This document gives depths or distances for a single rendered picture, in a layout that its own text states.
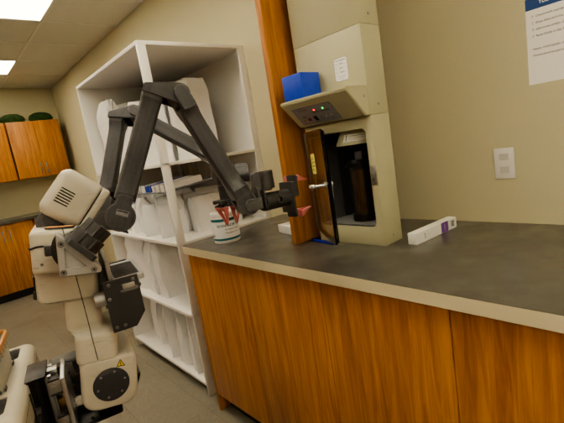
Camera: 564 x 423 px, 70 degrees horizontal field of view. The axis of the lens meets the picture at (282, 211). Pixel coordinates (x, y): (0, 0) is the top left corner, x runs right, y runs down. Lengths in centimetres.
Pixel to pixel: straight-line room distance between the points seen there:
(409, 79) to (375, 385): 121
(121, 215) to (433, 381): 96
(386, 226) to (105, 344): 101
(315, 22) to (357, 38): 20
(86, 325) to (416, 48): 159
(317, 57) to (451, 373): 113
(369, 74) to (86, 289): 114
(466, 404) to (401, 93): 123
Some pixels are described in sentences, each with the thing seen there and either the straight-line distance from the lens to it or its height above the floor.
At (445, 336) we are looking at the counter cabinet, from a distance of 117.
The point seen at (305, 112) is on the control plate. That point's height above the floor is 146.
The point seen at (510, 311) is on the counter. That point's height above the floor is 93.
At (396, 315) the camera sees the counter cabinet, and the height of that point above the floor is 83.
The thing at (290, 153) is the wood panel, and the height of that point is 132.
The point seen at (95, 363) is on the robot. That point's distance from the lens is 141.
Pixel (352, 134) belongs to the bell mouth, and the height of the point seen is 135.
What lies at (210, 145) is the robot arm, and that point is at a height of 139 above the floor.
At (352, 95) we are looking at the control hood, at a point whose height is 148.
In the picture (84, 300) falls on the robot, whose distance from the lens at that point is 138.
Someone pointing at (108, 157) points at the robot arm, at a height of 141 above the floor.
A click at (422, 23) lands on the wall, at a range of 185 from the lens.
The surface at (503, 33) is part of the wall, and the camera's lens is 172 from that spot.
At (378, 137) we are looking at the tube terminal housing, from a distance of 147.
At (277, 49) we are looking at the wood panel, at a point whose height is 172.
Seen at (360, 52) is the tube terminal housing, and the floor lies 162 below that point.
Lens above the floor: 136
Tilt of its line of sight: 9 degrees down
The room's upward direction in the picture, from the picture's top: 9 degrees counter-clockwise
